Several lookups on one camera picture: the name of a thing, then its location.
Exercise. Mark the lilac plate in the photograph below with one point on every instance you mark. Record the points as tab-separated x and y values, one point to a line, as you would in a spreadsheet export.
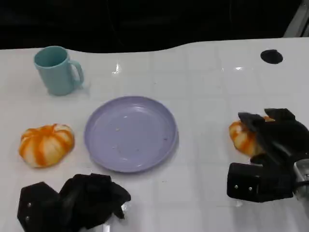
131	134

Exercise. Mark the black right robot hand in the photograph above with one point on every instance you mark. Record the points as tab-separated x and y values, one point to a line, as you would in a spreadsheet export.
277	140

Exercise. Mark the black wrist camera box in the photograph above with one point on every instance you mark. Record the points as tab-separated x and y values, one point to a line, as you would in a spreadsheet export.
36	207
256	183

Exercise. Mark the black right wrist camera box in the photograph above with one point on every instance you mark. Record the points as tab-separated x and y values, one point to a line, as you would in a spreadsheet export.
256	183

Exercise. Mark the orange and white bread roll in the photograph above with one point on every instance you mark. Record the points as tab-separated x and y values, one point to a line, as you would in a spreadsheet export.
46	146
242	140

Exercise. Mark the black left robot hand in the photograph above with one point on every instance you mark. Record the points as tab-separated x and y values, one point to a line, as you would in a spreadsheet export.
89	198

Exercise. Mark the pale green mug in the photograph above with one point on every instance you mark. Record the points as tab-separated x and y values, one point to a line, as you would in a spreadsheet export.
58	72

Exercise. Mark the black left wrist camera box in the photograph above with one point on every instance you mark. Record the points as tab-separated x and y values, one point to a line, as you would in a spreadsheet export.
36	207

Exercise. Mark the grey white background post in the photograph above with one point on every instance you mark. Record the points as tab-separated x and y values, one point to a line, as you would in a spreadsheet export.
299	20

